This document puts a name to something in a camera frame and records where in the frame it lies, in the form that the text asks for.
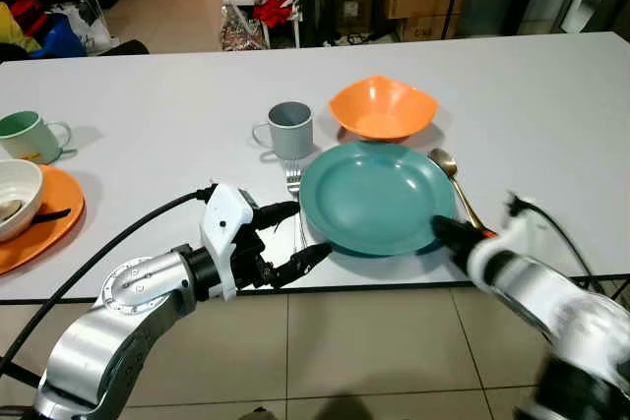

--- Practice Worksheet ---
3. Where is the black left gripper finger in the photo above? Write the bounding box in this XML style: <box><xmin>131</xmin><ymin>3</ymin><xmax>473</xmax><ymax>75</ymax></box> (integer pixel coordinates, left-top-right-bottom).
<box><xmin>252</xmin><ymin>200</ymin><xmax>302</xmax><ymax>230</ymax></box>
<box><xmin>267</xmin><ymin>240</ymin><xmax>335</xmax><ymax>291</ymax></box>

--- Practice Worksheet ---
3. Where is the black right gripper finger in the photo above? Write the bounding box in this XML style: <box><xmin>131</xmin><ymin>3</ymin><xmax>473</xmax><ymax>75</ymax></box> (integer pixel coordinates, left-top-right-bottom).
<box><xmin>430</xmin><ymin>214</ymin><xmax>474</xmax><ymax>257</ymax></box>

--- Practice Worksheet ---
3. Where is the teal plate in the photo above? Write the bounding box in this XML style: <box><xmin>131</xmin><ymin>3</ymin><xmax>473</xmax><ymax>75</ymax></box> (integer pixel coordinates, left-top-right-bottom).
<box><xmin>297</xmin><ymin>140</ymin><xmax>460</xmax><ymax>258</ymax></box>

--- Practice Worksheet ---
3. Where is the grey mug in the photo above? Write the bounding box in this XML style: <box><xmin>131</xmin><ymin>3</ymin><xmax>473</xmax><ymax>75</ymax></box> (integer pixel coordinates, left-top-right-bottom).
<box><xmin>250</xmin><ymin>100</ymin><xmax>316</xmax><ymax>162</ymax></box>

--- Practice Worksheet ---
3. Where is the orange bowl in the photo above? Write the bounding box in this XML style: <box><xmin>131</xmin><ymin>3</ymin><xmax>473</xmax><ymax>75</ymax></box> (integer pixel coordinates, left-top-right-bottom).
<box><xmin>327</xmin><ymin>75</ymin><xmax>440</xmax><ymax>144</ymax></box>

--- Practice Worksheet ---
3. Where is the silver metal fork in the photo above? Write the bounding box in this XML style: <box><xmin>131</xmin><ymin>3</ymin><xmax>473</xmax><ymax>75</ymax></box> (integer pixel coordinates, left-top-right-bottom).
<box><xmin>283</xmin><ymin>158</ymin><xmax>310</xmax><ymax>253</ymax></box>

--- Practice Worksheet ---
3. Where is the patterned bag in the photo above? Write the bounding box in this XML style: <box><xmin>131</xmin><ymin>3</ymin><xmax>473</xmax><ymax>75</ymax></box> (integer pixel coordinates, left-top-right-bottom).
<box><xmin>220</xmin><ymin>4</ymin><xmax>268</xmax><ymax>52</ymax></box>

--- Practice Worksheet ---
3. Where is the orange plate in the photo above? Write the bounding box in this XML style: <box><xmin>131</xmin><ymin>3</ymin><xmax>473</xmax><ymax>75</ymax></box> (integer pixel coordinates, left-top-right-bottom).
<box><xmin>0</xmin><ymin>163</ymin><xmax>87</xmax><ymax>276</ymax></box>

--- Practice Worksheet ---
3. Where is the red cloth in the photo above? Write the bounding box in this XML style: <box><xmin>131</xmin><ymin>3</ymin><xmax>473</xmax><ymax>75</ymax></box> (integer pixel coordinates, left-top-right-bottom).
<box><xmin>252</xmin><ymin>0</ymin><xmax>297</xmax><ymax>29</ymax></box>

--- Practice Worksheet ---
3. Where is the black utensil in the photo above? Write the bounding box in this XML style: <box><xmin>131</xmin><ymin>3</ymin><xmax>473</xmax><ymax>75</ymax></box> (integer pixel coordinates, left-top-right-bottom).
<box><xmin>29</xmin><ymin>208</ymin><xmax>73</xmax><ymax>227</ymax></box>

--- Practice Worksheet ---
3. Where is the white bowl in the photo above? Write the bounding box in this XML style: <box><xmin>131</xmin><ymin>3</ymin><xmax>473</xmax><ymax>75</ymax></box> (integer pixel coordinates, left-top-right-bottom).
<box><xmin>0</xmin><ymin>157</ymin><xmax>46</xmax><ymax>243</ymax></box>

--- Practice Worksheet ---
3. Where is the light green mug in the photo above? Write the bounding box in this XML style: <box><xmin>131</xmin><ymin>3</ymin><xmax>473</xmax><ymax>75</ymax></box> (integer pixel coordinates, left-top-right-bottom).
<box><xmin>0</xmin><ymin>109</ymin><xmax>74</xmax><ymax>166</ymax></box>

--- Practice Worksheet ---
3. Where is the blue bag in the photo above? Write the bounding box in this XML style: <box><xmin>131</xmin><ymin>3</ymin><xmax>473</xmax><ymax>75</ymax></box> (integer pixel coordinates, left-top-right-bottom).
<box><xmin>29</xmin><ymin>14</ymin><xmax>89</xmax><ymax>60</ymax></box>

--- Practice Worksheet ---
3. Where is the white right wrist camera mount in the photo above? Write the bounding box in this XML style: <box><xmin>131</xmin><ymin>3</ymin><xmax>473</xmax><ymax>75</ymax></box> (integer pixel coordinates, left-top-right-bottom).
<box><xmin>465</xmin><ymin>201</ymin><xmax>553</xmax><ymax>289</ymax></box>

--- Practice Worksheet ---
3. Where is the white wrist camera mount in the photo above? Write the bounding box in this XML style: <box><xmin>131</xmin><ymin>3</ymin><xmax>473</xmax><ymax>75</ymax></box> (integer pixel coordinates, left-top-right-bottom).
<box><xmin>199</xmin><ymin>181</ymin><xmax>260</xmax><ymax>302</ymax></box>
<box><xmin>465</xmin><ymin>201</ymin><xmax>553</xmax><ymax>289</ymax></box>

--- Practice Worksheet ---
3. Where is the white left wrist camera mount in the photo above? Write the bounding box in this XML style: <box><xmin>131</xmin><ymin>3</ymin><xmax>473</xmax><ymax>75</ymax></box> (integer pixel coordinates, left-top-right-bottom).
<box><xmin>199</xmin><ymin>181</ymin><xmax>260</xmax><ymax>302</ymax></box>

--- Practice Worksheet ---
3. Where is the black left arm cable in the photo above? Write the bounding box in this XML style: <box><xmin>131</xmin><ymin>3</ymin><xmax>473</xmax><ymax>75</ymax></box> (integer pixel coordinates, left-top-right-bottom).
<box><xmin>0</xmin><ymin>183</ymin><xmax>217</xmax><ymax>383</ymax></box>

